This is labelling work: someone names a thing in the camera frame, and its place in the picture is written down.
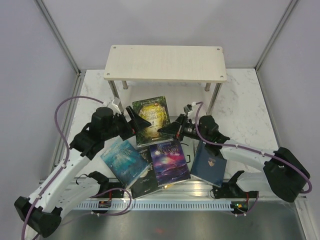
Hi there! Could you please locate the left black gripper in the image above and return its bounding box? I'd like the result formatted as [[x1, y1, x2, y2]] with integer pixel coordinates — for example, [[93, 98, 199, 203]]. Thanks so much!
[[102, 106, 152, 141]]

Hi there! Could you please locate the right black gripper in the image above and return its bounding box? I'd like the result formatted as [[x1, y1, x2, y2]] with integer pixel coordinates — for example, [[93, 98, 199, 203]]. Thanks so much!
[[157, 113, 209, 143]]

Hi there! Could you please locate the green fantasy cover book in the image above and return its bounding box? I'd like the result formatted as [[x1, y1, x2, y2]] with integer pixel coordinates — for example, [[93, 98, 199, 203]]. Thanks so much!
[[132, 96, 172, 148]]

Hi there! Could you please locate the purple Robinson Crusoe book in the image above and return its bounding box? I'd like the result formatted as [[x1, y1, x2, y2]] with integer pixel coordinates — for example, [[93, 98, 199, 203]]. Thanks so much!
[[149, 140, 191, 187]]

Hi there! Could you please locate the teal sea cover book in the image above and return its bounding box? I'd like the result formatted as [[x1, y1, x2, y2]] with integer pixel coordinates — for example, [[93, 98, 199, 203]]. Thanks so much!
[[100, 137, 149, 189]]

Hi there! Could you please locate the black Moon and Sixpence book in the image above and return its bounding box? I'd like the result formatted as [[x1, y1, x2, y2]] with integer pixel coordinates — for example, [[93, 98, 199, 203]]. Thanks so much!
[[130, 147, 163, 199]]

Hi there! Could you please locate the grey Great Gatsby book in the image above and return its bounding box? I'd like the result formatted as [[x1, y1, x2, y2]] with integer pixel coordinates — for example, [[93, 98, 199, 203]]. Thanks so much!
[[181, 137, 195, 164]]

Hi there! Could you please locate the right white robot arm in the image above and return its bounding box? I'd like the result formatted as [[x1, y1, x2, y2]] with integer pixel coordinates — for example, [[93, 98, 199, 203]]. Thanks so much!
[[158, 114, 312, 203]]

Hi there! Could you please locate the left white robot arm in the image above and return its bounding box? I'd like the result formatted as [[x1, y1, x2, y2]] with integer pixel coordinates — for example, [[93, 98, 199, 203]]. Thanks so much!
[[14, 106, 151, 240]]

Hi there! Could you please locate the navy blue crest book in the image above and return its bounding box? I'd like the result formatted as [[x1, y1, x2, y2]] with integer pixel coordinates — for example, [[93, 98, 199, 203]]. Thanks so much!
[[190, 141, 227, 188]]

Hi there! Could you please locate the white two-tier wooden shelf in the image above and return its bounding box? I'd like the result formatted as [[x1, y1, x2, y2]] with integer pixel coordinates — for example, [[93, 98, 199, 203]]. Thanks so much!
[[103, 45, 227, 115]]

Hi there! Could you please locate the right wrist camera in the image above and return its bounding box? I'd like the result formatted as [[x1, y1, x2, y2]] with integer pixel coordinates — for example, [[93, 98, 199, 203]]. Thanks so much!
[[183, 102, 197, 117]]

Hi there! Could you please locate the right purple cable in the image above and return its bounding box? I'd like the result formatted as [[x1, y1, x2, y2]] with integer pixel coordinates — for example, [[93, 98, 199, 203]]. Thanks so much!
[[193, 101, 313, 193]]

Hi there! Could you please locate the purple cable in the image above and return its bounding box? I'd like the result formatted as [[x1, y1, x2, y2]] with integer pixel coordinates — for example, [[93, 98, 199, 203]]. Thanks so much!
[[22, 96, 112, 237], [193, 101, 313, 193]]

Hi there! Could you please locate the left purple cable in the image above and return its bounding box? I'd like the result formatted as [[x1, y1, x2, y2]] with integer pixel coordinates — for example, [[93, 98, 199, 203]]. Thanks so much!
[[22, 96, 112, 237]]

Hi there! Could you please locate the white slotted cable duct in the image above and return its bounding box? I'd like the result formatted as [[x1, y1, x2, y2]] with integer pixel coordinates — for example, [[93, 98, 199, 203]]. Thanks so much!
[[75, 200, 245, 211]]

